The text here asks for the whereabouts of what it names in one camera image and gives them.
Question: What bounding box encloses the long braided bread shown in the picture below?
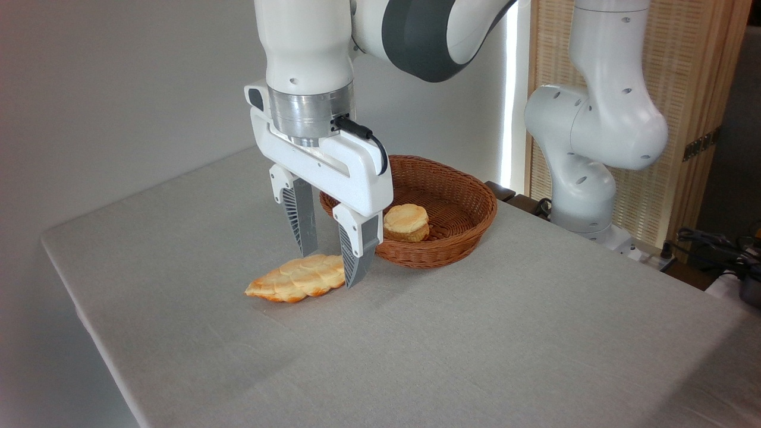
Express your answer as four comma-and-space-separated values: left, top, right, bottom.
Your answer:
245, 254, 347, 304

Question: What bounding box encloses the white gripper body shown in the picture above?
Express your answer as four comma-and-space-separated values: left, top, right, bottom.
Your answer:
244, 79, 394, 218

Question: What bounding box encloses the black cable bundle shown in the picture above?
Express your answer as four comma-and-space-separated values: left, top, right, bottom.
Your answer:
677, 226, 761, 269

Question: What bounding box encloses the round bread bun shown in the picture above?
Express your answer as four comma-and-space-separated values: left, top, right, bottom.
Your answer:
383, 204, 430, 243

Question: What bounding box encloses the wooden folding screen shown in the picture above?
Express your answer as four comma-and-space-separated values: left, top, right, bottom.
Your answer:
526, 0, 753, 247

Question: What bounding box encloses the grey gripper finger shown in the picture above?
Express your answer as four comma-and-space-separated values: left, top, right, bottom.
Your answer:
332, 204, 382, 289
269, 164, 319, 258

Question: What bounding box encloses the brown wicker basket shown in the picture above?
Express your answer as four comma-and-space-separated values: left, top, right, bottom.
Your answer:
319, 155, 498, 270

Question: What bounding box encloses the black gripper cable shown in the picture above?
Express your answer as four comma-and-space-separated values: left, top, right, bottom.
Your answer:
333, 116, 389, 177

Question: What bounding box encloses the grey tablecloth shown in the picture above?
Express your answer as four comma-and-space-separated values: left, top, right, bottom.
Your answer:
40, 146, 761, 428

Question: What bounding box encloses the black screen hinge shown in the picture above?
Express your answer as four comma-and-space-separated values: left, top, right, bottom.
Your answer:
683, 127, 722, 162

